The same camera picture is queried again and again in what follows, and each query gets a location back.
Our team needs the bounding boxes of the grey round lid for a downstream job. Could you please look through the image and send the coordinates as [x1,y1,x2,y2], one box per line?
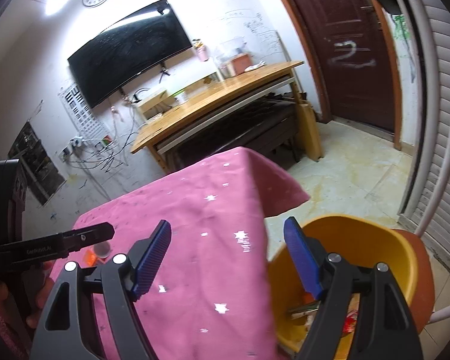
[93,241,111,259]

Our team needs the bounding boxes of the red snack wrapper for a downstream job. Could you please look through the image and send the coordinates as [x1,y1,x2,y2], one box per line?
[342,310,357,336]

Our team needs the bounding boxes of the orange box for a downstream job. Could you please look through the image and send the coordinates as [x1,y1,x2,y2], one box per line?
[84,250,97,267]

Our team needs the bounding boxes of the green grey snack packet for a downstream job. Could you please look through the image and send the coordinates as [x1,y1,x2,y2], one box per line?
[288,301,320,320]

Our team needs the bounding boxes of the left hand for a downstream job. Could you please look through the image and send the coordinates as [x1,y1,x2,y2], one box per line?
[0,262,55,329]

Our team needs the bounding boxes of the orange chair seat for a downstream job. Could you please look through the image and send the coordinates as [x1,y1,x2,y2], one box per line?
[396,229,435,333]

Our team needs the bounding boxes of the yellow plastic basin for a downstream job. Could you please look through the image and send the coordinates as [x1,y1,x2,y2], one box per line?
[269,215,423,359]

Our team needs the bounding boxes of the white power strip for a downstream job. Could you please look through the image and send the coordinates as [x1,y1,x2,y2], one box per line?
[58,136,84,163]

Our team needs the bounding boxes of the eye chart poster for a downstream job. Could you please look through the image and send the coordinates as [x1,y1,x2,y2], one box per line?
[60,83,112,150]

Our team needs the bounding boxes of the pink star tablecloth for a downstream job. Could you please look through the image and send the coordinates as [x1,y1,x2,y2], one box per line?
[75,147,309,359]

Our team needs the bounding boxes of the white green jar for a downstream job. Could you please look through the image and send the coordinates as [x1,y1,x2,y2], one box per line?
[173,89,188,105]

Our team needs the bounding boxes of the wooden desk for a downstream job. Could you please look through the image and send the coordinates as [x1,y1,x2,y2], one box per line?
[131,60,324,173]

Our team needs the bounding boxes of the pink box on desk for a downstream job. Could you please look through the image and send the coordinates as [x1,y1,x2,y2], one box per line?
[226,53,253,77]

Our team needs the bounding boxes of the dark brown door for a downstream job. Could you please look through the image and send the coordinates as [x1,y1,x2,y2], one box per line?
[281,0,402,150]

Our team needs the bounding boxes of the grey louvered shutter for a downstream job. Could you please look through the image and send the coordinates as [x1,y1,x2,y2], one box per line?
[399,0,450,270]

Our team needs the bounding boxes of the dark wall niche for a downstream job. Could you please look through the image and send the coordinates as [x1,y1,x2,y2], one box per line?
[8,122,65,206]

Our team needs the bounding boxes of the tangled wall cables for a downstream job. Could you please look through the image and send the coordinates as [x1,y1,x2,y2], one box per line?
[65,89,151,202]

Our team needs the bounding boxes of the black wall television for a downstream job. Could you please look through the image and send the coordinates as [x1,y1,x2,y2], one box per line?
[67,0,192,107]

